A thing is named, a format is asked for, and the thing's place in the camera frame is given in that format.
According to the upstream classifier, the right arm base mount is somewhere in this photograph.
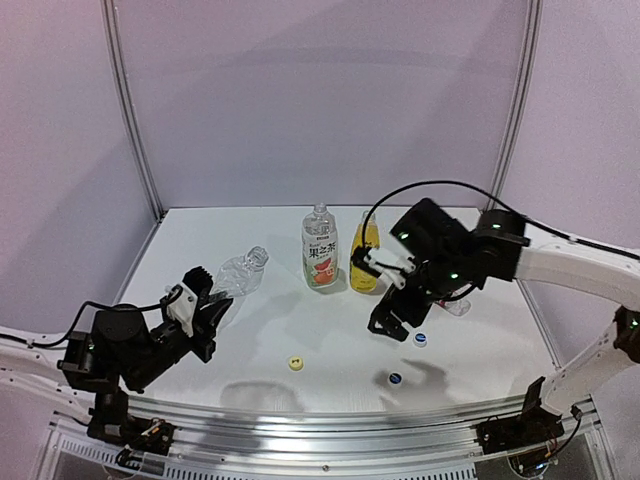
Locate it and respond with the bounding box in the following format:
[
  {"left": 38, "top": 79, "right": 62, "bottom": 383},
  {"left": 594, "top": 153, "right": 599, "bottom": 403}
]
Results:
[{"left": 475, "top": 377, "right": 583, "bottom": 479}]

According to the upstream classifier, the right aluminium frame post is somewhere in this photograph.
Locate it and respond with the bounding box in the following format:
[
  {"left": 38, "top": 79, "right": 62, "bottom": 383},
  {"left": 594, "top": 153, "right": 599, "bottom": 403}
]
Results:
[{"left": 490, "top": 0, "right": 543, "bottom": 198}]

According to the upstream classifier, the yellow drink bottle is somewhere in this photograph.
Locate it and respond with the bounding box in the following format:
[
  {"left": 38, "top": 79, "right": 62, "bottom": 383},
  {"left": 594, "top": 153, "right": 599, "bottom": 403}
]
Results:
[{"left": 349, "top": 210, "right": 380, "bottom": 293}]

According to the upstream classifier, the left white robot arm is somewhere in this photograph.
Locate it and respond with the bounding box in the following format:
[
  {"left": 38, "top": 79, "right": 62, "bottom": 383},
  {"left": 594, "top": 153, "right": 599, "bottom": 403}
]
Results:
[{"left": 1, "top": 267, "right": 233, "bottom": 431}]

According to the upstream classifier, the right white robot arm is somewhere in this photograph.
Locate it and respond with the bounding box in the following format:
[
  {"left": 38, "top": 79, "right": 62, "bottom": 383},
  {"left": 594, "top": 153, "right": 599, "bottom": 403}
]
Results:
[{"left": 351, "top": 198, "right": 639, "bottom": 417}]

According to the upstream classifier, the fruit tea bottle white label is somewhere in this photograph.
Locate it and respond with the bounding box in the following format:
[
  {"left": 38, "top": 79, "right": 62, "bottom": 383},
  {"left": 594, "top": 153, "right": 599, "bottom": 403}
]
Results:
[{"left": 301, "top": 203, "right": 339, "bottom": 290}]

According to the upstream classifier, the red label water bottle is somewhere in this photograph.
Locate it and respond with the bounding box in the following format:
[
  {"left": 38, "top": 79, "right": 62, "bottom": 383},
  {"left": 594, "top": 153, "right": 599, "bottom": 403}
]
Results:
[{"left": 439, "top": 299, "right": 471, "bottom": 317}]

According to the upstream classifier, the clear plastic bottle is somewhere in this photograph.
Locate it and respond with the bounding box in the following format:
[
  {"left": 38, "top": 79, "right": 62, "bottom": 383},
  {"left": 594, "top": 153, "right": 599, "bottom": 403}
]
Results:
[{"left": 208, "top": 246, "right": 269, "bottom": 303}]

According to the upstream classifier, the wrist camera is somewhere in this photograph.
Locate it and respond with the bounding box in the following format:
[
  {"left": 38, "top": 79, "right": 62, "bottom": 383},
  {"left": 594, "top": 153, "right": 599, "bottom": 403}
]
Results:
[
  {"left": 351, "top": 246, "right": 417, "bottom": 289},
  {"left": 165, "top": 282, "right": 197, "bottom": 338}
]

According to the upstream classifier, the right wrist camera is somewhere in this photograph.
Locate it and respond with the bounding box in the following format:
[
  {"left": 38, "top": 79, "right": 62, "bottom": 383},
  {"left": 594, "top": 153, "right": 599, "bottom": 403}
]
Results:
[{"left": 351, "top": 246, "right": 417, "bottom": 289}]

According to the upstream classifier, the yellow bottle cap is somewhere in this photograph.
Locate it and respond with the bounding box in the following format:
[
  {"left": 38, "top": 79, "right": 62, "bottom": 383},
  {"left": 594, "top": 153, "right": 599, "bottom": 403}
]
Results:
[{"left": 287, "top": 356, "right": 304, "bottom": 371}]

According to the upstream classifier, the left aluminium frame post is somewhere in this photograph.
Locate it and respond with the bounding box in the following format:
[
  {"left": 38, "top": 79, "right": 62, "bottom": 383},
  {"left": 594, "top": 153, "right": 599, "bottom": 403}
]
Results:
[{"left": 100, "top": 0, "right": 166, "bottom": 223}]

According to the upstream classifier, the front aluminium rail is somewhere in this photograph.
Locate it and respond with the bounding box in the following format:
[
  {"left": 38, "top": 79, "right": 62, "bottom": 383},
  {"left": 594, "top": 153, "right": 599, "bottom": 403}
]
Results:
[{"left": 49, "top": 394, "right": 601, "bottom": 480}]

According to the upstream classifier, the aluminium frame post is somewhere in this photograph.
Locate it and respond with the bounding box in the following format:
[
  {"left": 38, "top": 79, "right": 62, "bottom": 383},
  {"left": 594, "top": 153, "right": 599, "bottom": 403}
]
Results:
[
  {"left": 490, "top": 0, "right": 543, "bottom": 198},
  {"left": 100, "top": 0, "right": 166, "bottom": 223}
]

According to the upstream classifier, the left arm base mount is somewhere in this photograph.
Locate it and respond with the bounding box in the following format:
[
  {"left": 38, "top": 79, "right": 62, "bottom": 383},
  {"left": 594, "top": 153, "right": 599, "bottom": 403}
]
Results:
[{"left": 87, "top": 390, "right": 176, "bottom": 470}]

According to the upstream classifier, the blue white bottle cap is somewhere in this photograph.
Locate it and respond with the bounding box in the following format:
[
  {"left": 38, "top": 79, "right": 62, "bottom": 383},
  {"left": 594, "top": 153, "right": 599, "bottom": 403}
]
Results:
[
  {"left": 413, "top": 332, "right": 428, "bottom": 348},
  {"left": 388, "top": 372, "right": 403, "bottom": 387}
]

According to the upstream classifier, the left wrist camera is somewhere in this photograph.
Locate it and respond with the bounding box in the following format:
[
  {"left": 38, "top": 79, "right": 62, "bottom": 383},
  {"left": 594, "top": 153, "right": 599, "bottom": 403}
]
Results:
[{"left": 165, "top": 282, "right": 197, "bottom": 338}]

